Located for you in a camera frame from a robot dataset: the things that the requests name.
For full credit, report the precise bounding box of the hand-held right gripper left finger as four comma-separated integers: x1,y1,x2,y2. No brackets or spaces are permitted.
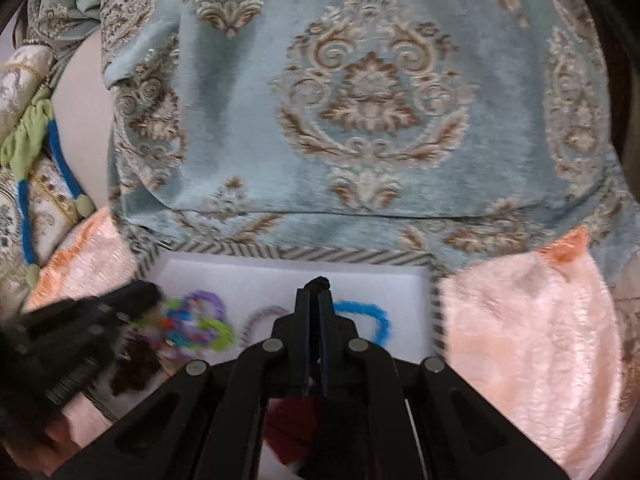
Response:
50,287,321,480

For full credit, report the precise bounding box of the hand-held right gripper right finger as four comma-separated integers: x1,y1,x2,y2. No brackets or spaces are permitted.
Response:
318,290,571,480

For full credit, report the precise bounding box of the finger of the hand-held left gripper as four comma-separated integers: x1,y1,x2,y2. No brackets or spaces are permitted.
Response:
95,280,163,323

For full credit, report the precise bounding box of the blue bead bracelet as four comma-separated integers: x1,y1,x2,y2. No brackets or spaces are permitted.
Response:
332,300,391,346

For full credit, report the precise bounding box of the multicolour small bead bracelet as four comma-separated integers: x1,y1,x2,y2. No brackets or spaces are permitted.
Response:
162,310,203,348

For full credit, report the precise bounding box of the thin lilac bracelet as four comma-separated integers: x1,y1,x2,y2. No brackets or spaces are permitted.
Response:
240,305,288,348

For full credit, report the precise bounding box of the brown scrunchie with leopard bow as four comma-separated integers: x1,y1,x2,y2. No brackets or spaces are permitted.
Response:
110,330,166,396

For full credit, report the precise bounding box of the purple bead bracelet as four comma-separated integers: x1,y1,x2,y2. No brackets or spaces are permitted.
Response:
182,289,228,323

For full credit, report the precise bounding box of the red fabric bow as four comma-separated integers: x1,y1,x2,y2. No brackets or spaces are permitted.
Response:
262,397,321,466

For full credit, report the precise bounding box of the yellow green bracelet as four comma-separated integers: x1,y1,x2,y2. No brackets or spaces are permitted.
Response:
197,317,236,358

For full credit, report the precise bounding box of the striped cardboard box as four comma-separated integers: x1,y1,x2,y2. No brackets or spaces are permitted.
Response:
90,240,448,480

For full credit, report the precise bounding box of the green cloth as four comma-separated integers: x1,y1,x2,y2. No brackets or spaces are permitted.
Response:
0,90,56,171

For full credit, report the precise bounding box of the pink satin blanket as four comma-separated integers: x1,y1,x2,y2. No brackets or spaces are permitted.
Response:
22,207,626,476

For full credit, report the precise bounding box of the blue damask cushion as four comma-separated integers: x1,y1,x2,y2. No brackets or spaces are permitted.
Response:
25,0,108,58
100,0,626,266

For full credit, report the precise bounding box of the green and blue rope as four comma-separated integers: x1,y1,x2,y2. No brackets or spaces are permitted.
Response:
0,45,96,321

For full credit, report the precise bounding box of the blue cord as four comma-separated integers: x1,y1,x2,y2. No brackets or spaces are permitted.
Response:
17,120,83,266

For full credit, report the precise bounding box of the dark wooden sofa frame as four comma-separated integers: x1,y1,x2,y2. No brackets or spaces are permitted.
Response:
600,10,640,171

